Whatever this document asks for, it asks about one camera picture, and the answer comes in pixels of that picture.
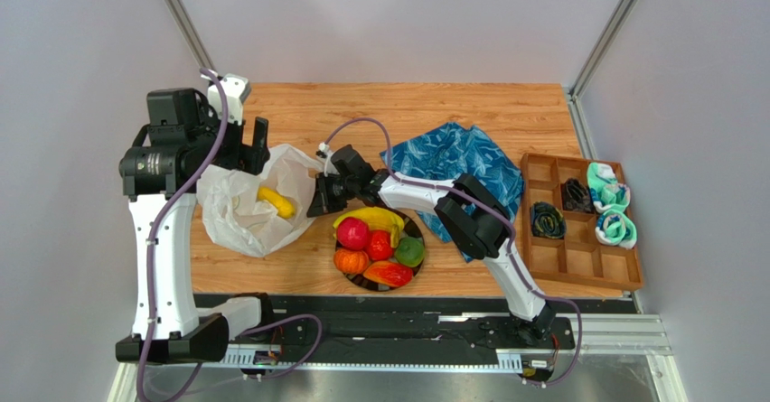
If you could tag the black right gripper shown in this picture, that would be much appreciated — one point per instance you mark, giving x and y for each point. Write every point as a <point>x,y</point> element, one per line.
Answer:
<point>324,191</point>

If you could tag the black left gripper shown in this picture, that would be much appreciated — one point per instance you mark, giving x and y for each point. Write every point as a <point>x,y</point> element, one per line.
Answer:
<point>249,157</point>

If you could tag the dark red fake apple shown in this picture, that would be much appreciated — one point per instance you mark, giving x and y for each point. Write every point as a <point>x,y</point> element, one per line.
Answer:
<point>352,233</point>

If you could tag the yellow fake banana bunch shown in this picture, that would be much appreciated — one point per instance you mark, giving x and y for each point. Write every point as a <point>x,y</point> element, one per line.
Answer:
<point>377,219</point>

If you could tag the white printed plastic bag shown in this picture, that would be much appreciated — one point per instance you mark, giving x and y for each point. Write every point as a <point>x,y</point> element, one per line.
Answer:
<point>236,218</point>

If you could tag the orange fake fruit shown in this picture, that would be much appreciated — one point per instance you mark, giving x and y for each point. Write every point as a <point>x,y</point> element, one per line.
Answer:
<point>351,262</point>

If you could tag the red yellow fake mango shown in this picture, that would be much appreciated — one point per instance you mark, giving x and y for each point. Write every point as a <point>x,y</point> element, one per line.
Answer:
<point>391,274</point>

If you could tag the green fake lime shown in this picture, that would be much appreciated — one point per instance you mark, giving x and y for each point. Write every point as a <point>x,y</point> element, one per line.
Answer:
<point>410,252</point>

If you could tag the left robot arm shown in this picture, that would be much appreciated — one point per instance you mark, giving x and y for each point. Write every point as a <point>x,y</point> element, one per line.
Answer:
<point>157,173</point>

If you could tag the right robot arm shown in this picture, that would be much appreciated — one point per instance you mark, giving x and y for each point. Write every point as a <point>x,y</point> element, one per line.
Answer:
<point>476,222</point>

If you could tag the yellow fake lemon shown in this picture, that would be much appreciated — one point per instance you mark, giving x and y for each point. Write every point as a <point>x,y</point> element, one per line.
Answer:
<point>285,208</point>

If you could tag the red yellow fake apple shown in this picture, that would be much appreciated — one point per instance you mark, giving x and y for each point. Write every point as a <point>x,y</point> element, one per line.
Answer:
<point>379,247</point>

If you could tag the blue shark print cloth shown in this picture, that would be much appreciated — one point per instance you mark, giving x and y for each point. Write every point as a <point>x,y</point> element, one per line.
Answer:
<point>450,150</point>

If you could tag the dark rolled sock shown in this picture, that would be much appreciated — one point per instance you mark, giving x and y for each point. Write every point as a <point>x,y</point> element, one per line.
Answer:
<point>547,221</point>

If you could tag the black rolled sock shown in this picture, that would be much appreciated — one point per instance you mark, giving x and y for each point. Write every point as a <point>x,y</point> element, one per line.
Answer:
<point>576,197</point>

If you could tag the wooden compartment tray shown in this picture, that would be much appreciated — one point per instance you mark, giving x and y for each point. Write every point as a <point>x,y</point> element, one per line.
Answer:
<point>578,258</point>

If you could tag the teal white rolled sock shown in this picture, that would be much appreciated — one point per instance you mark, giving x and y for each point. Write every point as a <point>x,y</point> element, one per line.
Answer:
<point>606,192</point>

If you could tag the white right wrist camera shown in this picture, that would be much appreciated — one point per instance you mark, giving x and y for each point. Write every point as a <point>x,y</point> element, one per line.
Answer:
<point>324,154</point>

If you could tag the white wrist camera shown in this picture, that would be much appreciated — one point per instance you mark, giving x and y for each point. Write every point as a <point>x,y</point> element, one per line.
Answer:
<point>324,154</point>
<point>236,92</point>

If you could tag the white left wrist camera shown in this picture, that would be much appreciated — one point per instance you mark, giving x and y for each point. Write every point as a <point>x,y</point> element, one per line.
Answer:
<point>236,92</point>

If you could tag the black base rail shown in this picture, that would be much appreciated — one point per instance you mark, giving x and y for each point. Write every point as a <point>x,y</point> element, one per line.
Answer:
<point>403,331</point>

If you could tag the left aluminium frame post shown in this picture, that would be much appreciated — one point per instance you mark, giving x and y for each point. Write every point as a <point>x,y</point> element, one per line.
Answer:
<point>190,34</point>

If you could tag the aluminium frame post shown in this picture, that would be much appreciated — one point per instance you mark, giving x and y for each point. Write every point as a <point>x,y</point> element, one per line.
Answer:
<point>604,42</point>
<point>190,34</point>

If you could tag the right aluminium frame post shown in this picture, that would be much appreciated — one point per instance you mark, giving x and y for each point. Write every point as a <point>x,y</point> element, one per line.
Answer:
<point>604,42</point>

